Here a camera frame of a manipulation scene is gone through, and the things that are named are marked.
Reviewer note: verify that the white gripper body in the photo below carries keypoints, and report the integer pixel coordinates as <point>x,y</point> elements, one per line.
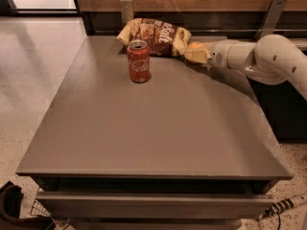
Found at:
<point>218,56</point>

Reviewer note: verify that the orange fruit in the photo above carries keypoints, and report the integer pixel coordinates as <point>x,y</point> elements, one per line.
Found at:
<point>195,45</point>

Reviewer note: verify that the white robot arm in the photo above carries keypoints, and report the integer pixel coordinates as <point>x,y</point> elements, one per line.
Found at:
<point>271,60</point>

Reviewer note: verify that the brown chip bag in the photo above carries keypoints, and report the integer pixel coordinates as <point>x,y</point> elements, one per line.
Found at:
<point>164,39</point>

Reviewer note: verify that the red cola can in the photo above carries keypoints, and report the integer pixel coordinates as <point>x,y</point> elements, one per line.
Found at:
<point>139,61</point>

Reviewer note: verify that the dark brown chair part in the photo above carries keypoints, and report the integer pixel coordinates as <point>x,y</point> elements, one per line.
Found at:
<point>10,206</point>

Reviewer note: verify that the right metal bracket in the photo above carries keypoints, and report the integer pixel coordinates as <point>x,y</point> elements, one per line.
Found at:
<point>271,18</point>

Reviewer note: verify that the metal bracket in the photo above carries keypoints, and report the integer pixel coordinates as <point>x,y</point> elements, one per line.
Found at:
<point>127,12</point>
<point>271,18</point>

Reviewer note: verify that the left metal bracket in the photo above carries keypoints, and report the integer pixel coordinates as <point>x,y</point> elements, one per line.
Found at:
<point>127,12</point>

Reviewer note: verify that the wire basket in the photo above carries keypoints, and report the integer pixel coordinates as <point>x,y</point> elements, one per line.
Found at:
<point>39,210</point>

